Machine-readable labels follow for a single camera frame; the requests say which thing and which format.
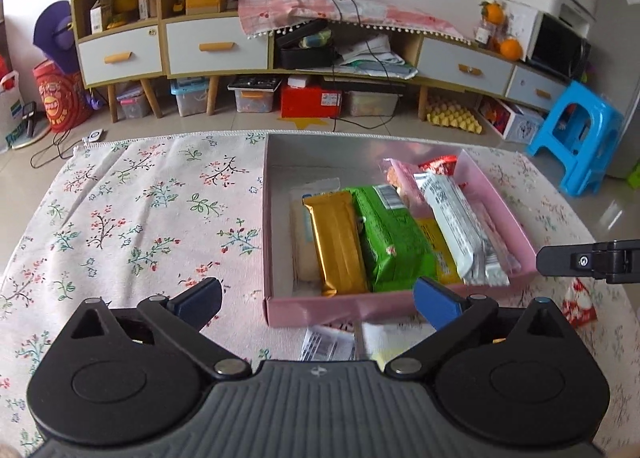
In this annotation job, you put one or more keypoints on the long white snack packet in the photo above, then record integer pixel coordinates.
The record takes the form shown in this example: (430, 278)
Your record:
(455, 223)

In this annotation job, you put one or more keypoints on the gold snack packet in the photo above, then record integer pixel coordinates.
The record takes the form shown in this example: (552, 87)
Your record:
(337, 243)

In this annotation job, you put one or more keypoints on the pink snack packet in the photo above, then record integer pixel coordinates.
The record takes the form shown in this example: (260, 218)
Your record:
(402, 188)

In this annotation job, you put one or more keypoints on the yellow snack packet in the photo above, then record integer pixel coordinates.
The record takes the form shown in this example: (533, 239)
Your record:
(440, 253)

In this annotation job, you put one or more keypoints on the clear storage box black lid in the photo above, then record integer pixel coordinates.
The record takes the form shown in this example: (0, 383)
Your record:
(255, 96)

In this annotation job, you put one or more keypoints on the orange cardboard box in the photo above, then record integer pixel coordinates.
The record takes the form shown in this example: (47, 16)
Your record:
(205, 1)

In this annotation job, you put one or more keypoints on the clear storage box white lid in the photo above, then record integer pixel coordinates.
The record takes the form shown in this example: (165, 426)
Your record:
(372, 103)

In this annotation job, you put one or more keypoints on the pink cloth cover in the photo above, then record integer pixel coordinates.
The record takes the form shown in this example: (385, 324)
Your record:
(350, 11)

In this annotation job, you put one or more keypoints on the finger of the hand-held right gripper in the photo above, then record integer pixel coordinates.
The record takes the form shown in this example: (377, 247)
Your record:
(565, 260)

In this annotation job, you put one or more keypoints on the yellow egg tray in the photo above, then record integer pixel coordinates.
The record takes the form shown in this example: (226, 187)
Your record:
(452, 116)

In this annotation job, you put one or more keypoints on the white printed cardboard box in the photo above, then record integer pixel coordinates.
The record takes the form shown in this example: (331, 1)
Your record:
(520, 123)

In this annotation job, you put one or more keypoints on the red white printed snack packet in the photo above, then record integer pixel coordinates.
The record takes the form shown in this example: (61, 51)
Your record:
(580, 305)

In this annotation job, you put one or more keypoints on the small red snack packet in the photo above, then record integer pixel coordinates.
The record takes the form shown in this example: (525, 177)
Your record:
(440, 166)

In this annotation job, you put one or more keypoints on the white black microwave oven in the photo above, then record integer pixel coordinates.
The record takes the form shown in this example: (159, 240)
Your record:
(560, 46)

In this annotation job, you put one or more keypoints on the pink cardboard box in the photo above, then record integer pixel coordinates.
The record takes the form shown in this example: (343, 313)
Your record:
(310, 158)

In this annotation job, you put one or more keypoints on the green snack packet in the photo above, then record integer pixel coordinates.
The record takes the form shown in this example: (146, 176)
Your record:
(395, 243)

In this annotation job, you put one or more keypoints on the low wooden tv cabinet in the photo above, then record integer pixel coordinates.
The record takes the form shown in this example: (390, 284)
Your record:
(415, 78)

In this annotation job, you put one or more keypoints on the orange fruit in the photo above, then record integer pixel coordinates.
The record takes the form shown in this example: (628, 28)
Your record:
(493, 13)
(511, 49)

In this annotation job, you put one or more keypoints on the purple hat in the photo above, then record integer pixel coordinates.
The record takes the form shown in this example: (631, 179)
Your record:
(55, 33)

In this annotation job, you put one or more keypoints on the blue plastic stool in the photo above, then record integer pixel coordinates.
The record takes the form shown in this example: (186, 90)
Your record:
(585, 108)

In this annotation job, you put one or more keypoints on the clear cream snack packet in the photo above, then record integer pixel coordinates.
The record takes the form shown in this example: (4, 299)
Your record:
(302, 248)

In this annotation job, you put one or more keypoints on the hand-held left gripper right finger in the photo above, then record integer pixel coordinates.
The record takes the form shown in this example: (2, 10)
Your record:
(437, 305)

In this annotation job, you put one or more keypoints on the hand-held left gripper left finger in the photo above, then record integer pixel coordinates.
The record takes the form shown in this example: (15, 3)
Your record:
(197, 299)

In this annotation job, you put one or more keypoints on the yellow fruit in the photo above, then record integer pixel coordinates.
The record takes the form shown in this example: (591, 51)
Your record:
(125, 6)

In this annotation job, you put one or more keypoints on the clear storage box blue lid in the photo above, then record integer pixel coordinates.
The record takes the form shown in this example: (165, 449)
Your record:
(190, 98)

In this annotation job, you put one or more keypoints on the white shopping bag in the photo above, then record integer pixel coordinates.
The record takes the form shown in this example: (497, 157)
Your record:
(10, 113)

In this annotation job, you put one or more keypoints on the red patterned bag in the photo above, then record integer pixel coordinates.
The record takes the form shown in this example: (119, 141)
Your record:
(60, 98)

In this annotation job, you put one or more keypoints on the black stand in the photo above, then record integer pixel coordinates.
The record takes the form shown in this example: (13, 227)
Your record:
(27, 123)

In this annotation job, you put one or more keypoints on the silver clear snack packet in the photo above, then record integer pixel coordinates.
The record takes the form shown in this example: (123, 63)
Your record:
(325, 343)

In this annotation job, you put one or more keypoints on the floral tablecloth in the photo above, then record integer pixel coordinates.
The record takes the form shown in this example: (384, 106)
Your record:
(150, 218)

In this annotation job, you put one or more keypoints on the red box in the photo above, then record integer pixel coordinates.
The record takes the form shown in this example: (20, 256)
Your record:
(310, 101)

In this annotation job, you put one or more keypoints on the black case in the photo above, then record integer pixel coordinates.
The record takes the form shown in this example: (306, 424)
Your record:
(305, 56)

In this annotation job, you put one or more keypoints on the stack of papers and books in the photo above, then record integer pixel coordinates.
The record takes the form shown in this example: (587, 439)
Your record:
(380, 58)

